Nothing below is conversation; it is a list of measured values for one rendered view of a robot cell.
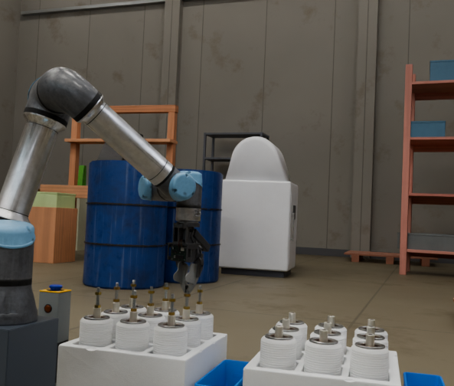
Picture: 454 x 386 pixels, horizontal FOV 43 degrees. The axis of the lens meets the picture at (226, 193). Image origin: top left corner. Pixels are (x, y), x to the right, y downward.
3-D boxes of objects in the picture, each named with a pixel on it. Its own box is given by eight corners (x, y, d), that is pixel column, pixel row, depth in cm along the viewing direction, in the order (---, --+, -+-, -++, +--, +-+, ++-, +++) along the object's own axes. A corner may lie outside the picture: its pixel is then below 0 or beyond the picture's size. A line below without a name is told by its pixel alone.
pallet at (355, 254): (436, 263, 881) (437, 255, 882) (438, 267, 796) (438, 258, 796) (349, 257, 925) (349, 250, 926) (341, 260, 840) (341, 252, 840)
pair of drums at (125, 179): (230, 279, 523) (235, 173, 527) (155, 294, 404) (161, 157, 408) (154, 273, 556) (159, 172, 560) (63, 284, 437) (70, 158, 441)
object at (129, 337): (138, 378, 173) (142, 318, 173) (151, 387, 165) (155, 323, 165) (108, 382, 168) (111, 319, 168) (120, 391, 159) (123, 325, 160)
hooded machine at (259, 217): (301, 273, 611) (305, 143, 617) (289, 279, 551) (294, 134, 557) (231, 268, 635) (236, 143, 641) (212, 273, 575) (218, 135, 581)
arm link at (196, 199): (171, 171, 176) (196, 173, 181) (169, 207, 176) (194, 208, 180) (181, 169, 170) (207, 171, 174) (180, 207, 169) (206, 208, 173)
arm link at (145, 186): (151, 172, 161) (187, 175, 167) (137, 174, 171) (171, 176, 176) (149, 200, 161) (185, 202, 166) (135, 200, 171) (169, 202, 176)
